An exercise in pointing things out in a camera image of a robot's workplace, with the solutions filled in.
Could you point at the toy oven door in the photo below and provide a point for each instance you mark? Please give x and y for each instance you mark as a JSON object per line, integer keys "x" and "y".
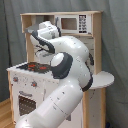
{"x": 29, "y": 100}

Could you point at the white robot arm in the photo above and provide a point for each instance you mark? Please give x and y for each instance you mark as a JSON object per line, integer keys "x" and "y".
{"x": 68, "y": 66}

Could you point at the wooden toy kitchen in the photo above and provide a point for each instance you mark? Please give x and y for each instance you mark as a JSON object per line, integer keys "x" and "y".
{"x": 91, "y": 110}

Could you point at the black toy faucet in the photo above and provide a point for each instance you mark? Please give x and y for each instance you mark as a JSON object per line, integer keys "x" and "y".
{"x": 91, "y": 59}

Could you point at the black stovetop red burners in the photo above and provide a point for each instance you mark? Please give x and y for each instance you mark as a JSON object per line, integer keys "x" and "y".
{"x": 36, "y": 67}

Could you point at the right red oven knob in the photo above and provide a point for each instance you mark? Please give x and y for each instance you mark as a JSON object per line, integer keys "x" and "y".
{"x": 34, "y": 84}

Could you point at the red oven knob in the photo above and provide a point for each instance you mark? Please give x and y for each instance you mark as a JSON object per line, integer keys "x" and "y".
{"x": 15, "y": 79}
{"x": 34, "y": 84}

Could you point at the toy microwave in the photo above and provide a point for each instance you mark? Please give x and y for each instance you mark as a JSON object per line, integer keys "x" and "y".
{"x": 74, "y": 24}

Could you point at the grey range hood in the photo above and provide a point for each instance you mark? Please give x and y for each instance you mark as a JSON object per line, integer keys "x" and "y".
{"x": 36, "y": 20}

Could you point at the left red oven knob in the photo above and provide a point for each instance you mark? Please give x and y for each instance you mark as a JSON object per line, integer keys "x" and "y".
{"x": 15, "y": 79}

